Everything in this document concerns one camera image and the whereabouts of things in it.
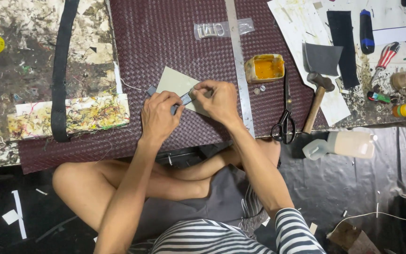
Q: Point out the striped shirt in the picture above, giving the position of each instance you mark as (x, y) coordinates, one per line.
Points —
(206, 238)

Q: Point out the paint stained white block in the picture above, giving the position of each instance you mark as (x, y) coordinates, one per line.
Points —
(90, 113)

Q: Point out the red and white pliers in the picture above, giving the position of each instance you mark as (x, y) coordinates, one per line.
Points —
(386, 58)

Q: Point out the person's left hand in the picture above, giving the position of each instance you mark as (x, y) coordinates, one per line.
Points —
(157, 113)

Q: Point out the maroon woven leather sheet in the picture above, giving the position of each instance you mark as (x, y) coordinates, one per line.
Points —
(174, 42)

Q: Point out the large white paper sheet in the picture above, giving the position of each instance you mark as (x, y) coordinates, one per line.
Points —
(294, 24)

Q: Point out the person's right hand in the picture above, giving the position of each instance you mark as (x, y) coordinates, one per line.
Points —
(220, 100)

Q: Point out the beige card sheet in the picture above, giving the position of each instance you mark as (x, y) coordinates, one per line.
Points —
(173, 83)

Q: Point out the black scissors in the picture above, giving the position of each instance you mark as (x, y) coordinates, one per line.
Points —
(287, 102)

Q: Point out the white plastic jug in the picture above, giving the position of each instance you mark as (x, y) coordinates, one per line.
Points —
(347, 144)

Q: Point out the grey shorts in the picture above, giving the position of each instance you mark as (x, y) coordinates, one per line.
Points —
(220, 201)

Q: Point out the long metal ruler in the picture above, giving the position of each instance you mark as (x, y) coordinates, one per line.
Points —
(239, 53)

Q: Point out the small dark leather strip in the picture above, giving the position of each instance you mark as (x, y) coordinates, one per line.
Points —
(186, 100)

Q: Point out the black and blue tool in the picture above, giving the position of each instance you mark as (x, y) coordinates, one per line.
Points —
(367, 31)

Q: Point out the white paper scraps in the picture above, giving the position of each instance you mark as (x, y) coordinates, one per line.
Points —
(19, 211)

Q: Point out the grey leather piece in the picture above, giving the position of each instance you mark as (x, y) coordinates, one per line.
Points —
(322, 58)

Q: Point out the person's leg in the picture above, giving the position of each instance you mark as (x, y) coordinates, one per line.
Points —
(203, 165)
(83, 183)

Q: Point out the green lighter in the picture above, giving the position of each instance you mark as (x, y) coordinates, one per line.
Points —
(379, 97)

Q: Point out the person's left leg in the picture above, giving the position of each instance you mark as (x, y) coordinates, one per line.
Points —
(83, 183)

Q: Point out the black fabric strip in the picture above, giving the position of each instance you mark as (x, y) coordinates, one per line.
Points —
(342, 46)

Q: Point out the clear bag of metal buckles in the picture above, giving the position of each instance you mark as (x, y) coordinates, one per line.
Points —
(224, 29)

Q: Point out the small grey leather scrap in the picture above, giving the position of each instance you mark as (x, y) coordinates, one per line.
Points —
(151, 90)

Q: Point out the brown cardboard scrap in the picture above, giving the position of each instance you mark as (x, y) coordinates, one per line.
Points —
(351, 240)

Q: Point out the white paper strip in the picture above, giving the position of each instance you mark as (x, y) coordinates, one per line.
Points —
(398, 34)

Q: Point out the person's right leg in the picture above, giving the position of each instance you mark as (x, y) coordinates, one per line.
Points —
(203, 165)

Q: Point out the yellow glue tub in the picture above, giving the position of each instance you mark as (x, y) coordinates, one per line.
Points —
(264, 68)

